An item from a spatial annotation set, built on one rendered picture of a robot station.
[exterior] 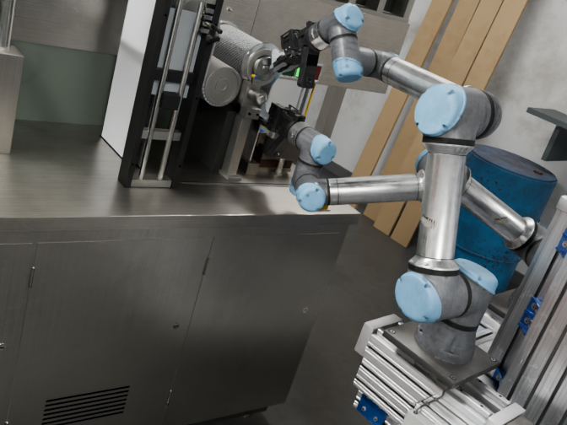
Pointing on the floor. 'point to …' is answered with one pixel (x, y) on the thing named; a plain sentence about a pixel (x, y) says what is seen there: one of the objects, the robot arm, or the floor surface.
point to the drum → (502, 171)
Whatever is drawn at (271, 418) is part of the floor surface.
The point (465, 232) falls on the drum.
